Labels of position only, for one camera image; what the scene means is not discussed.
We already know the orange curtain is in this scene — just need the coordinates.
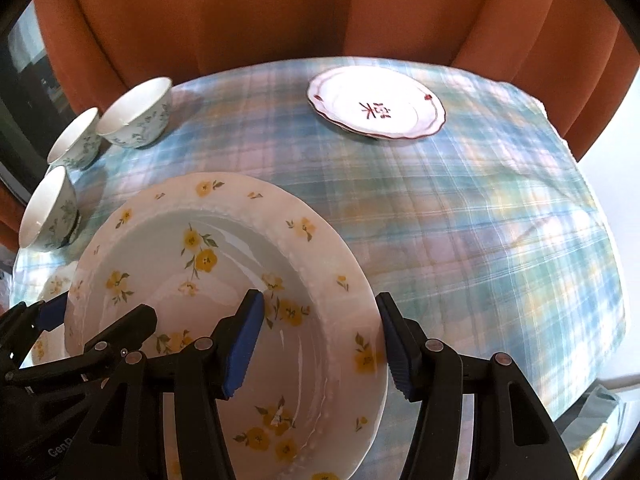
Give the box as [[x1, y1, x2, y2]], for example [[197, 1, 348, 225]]
[[0, 0, 638, 253]]

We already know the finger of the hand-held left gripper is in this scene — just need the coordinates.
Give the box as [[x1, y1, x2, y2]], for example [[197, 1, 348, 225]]
[[10, 304, 158, 381], [0, 291, 68, 361]]

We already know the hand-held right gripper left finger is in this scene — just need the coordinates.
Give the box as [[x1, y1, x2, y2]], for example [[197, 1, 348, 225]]
[[75, 290, 265, 480]]

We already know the white bowl with green print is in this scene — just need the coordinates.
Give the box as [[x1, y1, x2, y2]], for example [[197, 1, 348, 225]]
[[19, 165, 80, 252], [96, 77, 174, 150], [47, 107, 102, 171]]

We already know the yellow cloth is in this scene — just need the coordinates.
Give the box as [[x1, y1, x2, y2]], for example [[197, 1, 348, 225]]
[[570, 420, 626, 471]]

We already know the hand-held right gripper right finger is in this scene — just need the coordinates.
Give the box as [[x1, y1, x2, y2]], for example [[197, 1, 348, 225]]
[[376, 292, 571, 480]]

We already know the grey cloth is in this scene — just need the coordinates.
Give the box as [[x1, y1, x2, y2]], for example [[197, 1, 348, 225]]
[[555, 385, 626, 456]]

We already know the blue plaid tablecloth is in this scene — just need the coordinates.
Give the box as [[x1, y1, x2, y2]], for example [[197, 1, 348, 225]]
[[10, 56, 628, 480]]

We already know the dark glass window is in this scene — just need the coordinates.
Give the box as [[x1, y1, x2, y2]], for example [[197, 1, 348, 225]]
[[0, 0, 66, 206]]

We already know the yellow flower plate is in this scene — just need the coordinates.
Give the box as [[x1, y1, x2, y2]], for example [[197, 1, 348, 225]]
[[64, 172, 390, 480], [30, 274, 76, 367]]

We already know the white plate with red rim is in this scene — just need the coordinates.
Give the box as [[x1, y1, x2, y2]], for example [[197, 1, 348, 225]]
[[306, 66, 447, 142]]

